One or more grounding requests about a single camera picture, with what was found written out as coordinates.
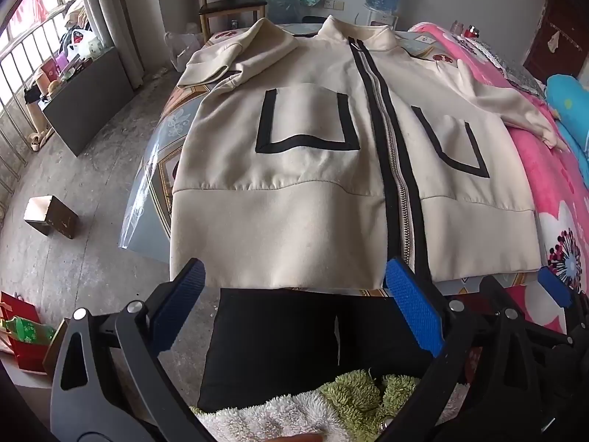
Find dark grey cabinet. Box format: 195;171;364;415
39;46;136;157

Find green bottle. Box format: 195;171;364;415
0;315;56;344

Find brown cardboard box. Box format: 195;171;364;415
24;196;79;240

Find grey curtain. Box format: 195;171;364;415
76;0;145;90

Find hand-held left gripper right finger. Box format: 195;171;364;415
385;258;553;442

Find black pants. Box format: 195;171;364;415
198;288;442;413

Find pink floral blanket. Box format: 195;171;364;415
409;22;589;332

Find cream zip jacket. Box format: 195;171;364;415
169;15;569;292

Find fluffy green white garment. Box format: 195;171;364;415
191;368;470;442

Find metal window railing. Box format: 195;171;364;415
0;4;79;208

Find white water dispenser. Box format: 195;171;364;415
368;9;399;28

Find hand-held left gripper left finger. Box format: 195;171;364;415
50;258;217;442

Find clear plastic bag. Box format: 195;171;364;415
165;31;203;72

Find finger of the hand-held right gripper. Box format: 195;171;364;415
537;266;589;332
479;276;569;348

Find wooden chair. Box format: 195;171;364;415
199;0;268;40

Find dark red wooden door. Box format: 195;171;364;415
522;0;589;86

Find grey lace cloth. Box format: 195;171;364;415
469;37;546;97

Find red gift bag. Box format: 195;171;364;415
0;291;56;373

